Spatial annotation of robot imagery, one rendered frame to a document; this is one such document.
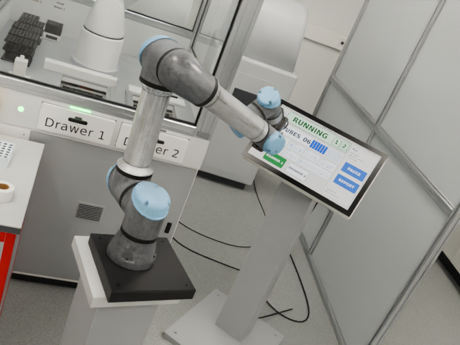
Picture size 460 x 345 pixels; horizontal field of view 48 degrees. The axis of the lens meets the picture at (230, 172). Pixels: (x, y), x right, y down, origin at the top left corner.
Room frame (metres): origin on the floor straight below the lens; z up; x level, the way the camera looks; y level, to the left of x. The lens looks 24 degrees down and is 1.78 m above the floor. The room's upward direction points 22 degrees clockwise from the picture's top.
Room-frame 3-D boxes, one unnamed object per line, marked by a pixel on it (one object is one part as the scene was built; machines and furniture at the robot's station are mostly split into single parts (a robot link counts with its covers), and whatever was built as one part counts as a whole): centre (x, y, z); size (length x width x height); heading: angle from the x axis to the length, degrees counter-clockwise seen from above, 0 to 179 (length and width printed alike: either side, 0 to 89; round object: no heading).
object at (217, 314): (2.06, -0.30, 0.51); 0.50 x 0.45 x 1.02; 159
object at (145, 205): (1.34, 0.19, 0.96); 0.13 x 0.12 x 0.14; 42
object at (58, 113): (1.88, 0.64, 0.87); 0.29 x 0.02 x 0.11; 111
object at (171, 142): (1.99, 0.35, 0.87); 0.29 x 0.02 x 0.11; 111
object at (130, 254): (1.33, 0.19, 0.85); 0.15 x 0.15 x 0.10
